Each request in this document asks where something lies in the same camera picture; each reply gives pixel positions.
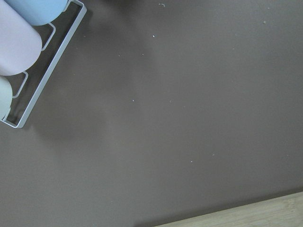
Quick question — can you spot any pale green cup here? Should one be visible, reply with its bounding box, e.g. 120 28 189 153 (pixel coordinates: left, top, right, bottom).
0 76 12 120

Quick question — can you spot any pink cup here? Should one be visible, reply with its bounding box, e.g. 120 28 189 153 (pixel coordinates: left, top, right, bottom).
0 0 42 76

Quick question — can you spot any blue cup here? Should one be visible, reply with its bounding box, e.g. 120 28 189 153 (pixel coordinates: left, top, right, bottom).
5 0 68 26

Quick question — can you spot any white wire cup rack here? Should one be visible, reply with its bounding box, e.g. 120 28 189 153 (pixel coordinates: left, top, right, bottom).
0 0 87 128

